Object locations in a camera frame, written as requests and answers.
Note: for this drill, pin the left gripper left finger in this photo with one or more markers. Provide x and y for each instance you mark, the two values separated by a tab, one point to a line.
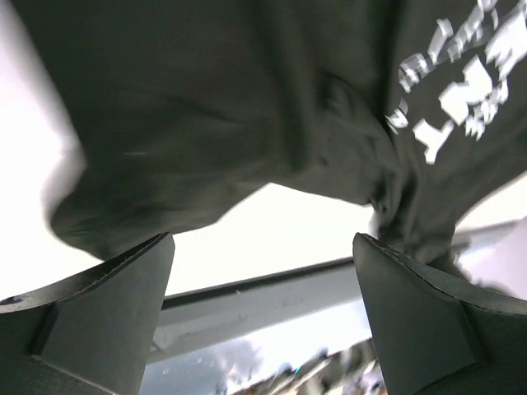
90	333

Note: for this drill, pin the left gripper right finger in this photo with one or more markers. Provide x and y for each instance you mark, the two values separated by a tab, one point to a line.
435	333

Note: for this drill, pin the black t shirt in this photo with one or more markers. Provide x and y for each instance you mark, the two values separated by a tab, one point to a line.
182	109

